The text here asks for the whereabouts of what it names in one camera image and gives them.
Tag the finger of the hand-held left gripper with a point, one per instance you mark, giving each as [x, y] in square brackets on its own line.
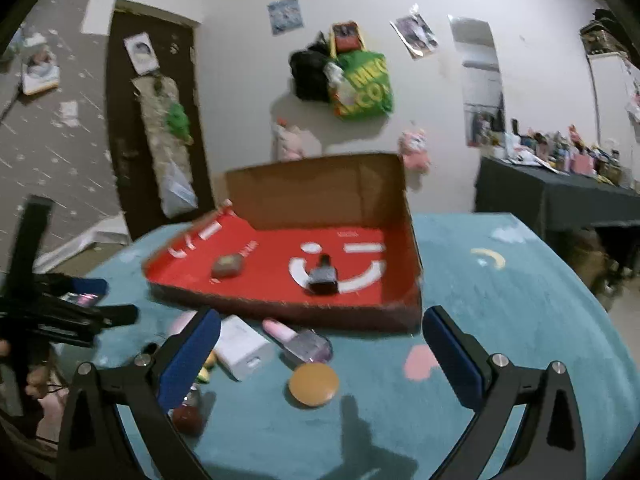
[92, 287]
[117, 315]

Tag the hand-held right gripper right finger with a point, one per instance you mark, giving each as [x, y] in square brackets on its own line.
[452, 360]

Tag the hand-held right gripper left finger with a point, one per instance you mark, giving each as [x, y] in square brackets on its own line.
[190, 355]

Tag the pink egg-shaped case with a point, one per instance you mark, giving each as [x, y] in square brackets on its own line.
[180, 322]

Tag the dark red round bottle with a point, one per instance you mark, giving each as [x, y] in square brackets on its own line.
[192, 415]

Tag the pink-capped nail polish bottle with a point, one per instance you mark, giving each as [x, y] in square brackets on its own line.
[305, 345]

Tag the orange round compact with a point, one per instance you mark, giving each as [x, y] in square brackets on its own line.
[313, 384]

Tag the red-lined cardboard box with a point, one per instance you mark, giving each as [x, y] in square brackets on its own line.
[280, 250]

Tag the person's left hand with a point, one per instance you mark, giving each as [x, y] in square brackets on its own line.
[39, 381]

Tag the small yellow toy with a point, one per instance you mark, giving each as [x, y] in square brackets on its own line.
[206, 367]

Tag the white charger block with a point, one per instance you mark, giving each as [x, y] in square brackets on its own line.
[242, 345]

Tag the grey earbuds case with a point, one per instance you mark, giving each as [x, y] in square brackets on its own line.
[227, 266]

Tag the beige hanging door organizer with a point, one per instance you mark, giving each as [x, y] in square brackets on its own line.
[162, 160]

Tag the black-capped nail polish bottle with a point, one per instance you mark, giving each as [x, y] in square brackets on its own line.
[322, 277]

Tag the dark brown door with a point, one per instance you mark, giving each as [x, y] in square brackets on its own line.
[120, 110]

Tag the dark cloth-covered table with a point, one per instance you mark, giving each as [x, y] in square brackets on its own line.
[540, 195]

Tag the green plush toy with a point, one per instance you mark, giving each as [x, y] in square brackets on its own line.
[177, 121]

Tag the row of cosmetics bottles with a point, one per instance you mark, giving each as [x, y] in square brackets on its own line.
[560, 152]

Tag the pale pink plush toy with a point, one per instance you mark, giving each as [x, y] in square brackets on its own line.
[289, 142]

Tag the white photo print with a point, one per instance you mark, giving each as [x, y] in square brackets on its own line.
[140, 52]

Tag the green tote bag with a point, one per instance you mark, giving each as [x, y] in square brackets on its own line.
[365, 90]

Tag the black bag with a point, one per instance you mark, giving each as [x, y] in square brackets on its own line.
[307, 72]

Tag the white cabinet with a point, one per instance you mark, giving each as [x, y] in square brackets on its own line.
[612, 95]

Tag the red and yellow pouch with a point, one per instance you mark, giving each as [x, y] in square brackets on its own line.
[346, 37]

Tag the wall picture with figure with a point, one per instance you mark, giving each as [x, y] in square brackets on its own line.
[40, 70]

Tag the wall mirror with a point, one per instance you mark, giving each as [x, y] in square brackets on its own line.
[477, 85]

